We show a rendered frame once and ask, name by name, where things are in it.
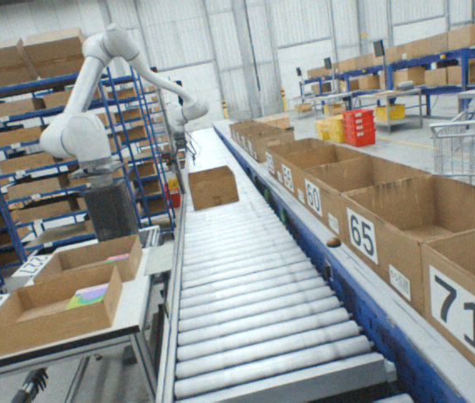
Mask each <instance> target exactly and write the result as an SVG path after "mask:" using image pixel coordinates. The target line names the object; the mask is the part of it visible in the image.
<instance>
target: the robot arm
mask: <svg viewBox="0 0 475 403"><path fill-rule="evenodd" d="M82 52H83V55H84V56H85V63H84V65H83V67H82V69H81V73H80V75H79V77H78V79H77V81H76V84H75V86H74V89H73V91H72V93H71V95H70V99H69V101H68V103H67V105H66V107H65V111H64V112H63V113H62V114H60V115H57V116H56V117H55V119H54V120H53V121H52V123H51V124H50V125H49V127H48V128H47V129H46V130H45V131H44V132H43V133H42V134H41V137H40V145H41V147H42V149H43V150H44V151H45V152H47V153H48V154H51V155H53V156H54V157H57V158H71V157H77V159H78V161H79V166H80V169H79V170H77V171H75V172H74V173H72V174H73V176H76V175H85V174H91V173H97V172H103V171H109V170H111V169H112V168H114V167H116V166H118V165H120V164H121V161H113V160H112V156H111V151H110V146H109V142H108V138H107V134H106V131H105V128H104V126H103V124H102V122H101V120H100V119H99V118H98V116H97V115H95V114H94V113H87V110H88V108H89V105H90V103H91V100H92V97H93V95H94V92H95V90H96V88H97V84H98V82H99V80H100V77H101V75H102V72H103V70H104V69H106V68H107V67H108V66H109V64H110V63H111V62H112V61H113V60H114V58H115V57H121V56H122V57H123V58H124V59H125V60H126V62H127V63H129V64H130V65H131V66H132V68H134V69H135V70H136V71H137V72H138V73H139V74H140V75H141V77H143V78H144V79H145V80H146V81H148V82H150V83H152V84H154V85H156V86H159V87H161V88H163V89H165V90H167V91H169V92H173V93H174V94H176V95H178V96H180V97H181V98H182V99H183V101H184V103H183V106H181V105H180V104H179V103H178V102H171V103H169V104H168V105H167V118H168V121H169V124H170V128H171V131H172V134H173V135H174V138H175V143H174V144H171V153H170V158H171V159H172V160H174V162H175V165H177V170H178V169H179V166H178V162H177V159H176V156H177V154H178V151H179V149H183V148H187V149H188V150H189V151H190V153H191V154H192V159H193V164H194V166H195V161H194V160H196V157H195V155H196V154H197V152H196V150H195V148H194V146H193V144H192V142H191V140H190V141H187V140H186V137H185V125H184V123H186V122H188V121H190V120H195V119H198V118H201V117H203V116H205V115H206V114H207V113H208V112H209V110H210V107H209V103H208V101H207V100H205V99H199V98H197V97H193V96H192V95H191V94H190V93H189V92H188V91H187V90H186V89H185V88H183V87H181V86H179V85H177V84H175V83H173V82H171V81H168V80H166V79H164V78H163V77H161V76H158V75H156V74H155V73H153V72H152V71H151V70H150V69H149V68H148V67H147V65H146V63H145V61H144V58H143V57H142V54H141V52H140V50H139V48H138V46H137V45H136V43H135V41H134V40H133V38H132V37H131V35H130V34H129V33H128V31H127V30H126V29H125V28H123V27H122V26H121V25H119V24H115V23H113V24H109V25H108V26H107V28H106V31H105V33H100V34H96V35H93V36H92V37H90V38H88V39H87V40H86V41H85V43H84V44H83V46H82ZM187 143H189V144H191V147H192V148H193V150H194V152H195V153H193V152H192V151H191V150H190V149H189V148H188V146H187ZM175 146H176V147H177V148H176V151H175V156H174V158H173V152H174V147H175Z"/></svg>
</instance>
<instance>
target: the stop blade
mask: <svg viewBox="0 0 475 403"><path fill-rule="evenodd" d="M301 262H305V260H304V259H302V260H298V261H295V262H290V263H287V264H280V265H276V266H273V267H269V268H265V269H261V270H255V271H251V272H248V273H243V274H240V275H233V276H229V277H226V278H221V279H218V280H212V281H207V282H204V283H200V284H196V285H190V286H186V287H185V288H186V289H190V288H193V287H197V286H201V285H207V284H211V283H215V282H218V281H222V280H229V279H232V278H237V277H240V276H244V275H251V274H254V273H258V272H262V271H265V270H272V269H276V268H279V267H284V266H287V265H291V264H298V263H301Z"/></svg>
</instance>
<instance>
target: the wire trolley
mask: <svg viewBox="0 0 475 403"><path fill-rule="evenodd" d="M469 111H473V116H474V120H471V121H466V112H469ZM462 115H463V121H461V116H462ZM459 117H460V121H459ZM464 118H465V121H464ZM454 121H455V122H454ZM461 125H463V127H462V126H461ZM464 125H465V127H464ZM467 125H474V133H466V126H467ZM451 126H452V130H451ZM439 127H443V128H441V129H440V130H438V131H436V130H435V128H439ZM447 127H448V135H447ZM449 127H450V135H449ZM430 128H431V132H432V134H433V135H431V139H433V144H434V154H433V155H432V156H431V157H434V165H435V171H434V172H433V173H432V175H433V174H435V173H437V174H438V175H443V176H468V178H469V183H470V184H472V176H475V171H474V169H473V168H475V167H473V166H474V164H475V162H474V163H473V161H475V158H473V157H475V156H474V155H475V153H473V152H475V151H474V150H475V148H473V147H475V146H473V145H475V142H473V141H475V108H473V109H466V110H465V111H464V112H462V113H461V114H459V115H458V116H457V117H455V118H454V119H452V120H451V121H450V122H449V123H433V124H430ZM445 128H446V130H445ZM464 128H465V133H464ZM443 129H444V135H443ZM455 130H456V134H455ZM462 130H463V134H462ZM441 131H442V135H441ZM453 132H454V134H453ZM439 133H440V135H439ZM458 133H459V134H458ZM473 136H474V138H473ZM458 137H459V147H458ZM460 137H461V145H460ZM464 137H465V140H464ZM466 137H472V138H471V139H466ZM447 138H448V142H447ZM453 138H454V152H453ZM455 138H456V150H455ZM435 139H436V152H435ZM437 139H438V151H437ZM439 139H440V141H441V148H440V145H439ZM443 139H444V140H445V144H444V142H443ZM450 141H451V155H450ZM467 141H468V142H467ZM447 143H448V147H447ZM465 143H468V144H466V145H464V144H465ZM444 146H445V155H444ZM464 147H468V148H464ZM448 148H449V155H448ZM440 150H441V155H440ZM463 150H468V151H463ZM442 151H443V155H442ZM457 151H458V152H457ZM437 152H438V154H439V155H437ZM463 152H468V153H463ZM455 153H459V154H460V155H454V154H455ZM435 154H436V155H435ZM444 156H445V161H444ZM446 156H447V158H446ZM448 156H449V157H448ZM452 156H461V157H452ZM463 156H468V157H463ZM437 157H439V167H438V161H437ZM440 157H441V165H440ZM442 157H443V163H442ZM450 158H451V159H450ZM453 158H461V159H453ZM463 158H468V159H463ZM448 160H456V161H448ZM463 161H468V163H463ZM447 162H451V163H447ZM452 162H461V163H452ZM444 164H452V165H444ZM453 164H461V165H453ZM464 164H468V167H463V166H464ZM443 166H451V167H443ZM452 166H461V167H452ZM440 168H441V172H440V171H438V170H440ZM443 168H452V169H451V171H452V172H443ZM453 168H462V169H461V171H462V172H453V171H454V169H453ZM463 168H466V169H465V171H464V169H463ZM466 170H468V171H466ZM443 173H451V174H443Z"/></svg>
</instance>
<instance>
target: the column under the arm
mask: <svg viewBox="0 0 475 403"><path fill-rule="evenodd" d="M82 195H83V198H84V201H85V204H86V208H87V211H88V213H89V216H90V219H91V224H92V226H93V229H94V232H95V234H96V237H97V242H98V243H100V242H103V241H107V240H111V239H115V238H122V237H126V236H130V235H134V234H137V235H138V237H139V240H140V243H141V246H142V249H144V246H145V243H146V239H147V237H148V233H149V230H146V229H144V230H143V231H139V230H138V224H137V222H136V218H135V216H134V212H133V207H132V204H131V201H130V198H129V194H128V189H127V187H126V183H125V180H124V179H121V180H117V181H113V184H111V185H110V186H105V187H102V188H97V189H92V188H91V186H90V187H89V188H87V189H86V190H85V191H84V192H83V193H82Z"/></svg>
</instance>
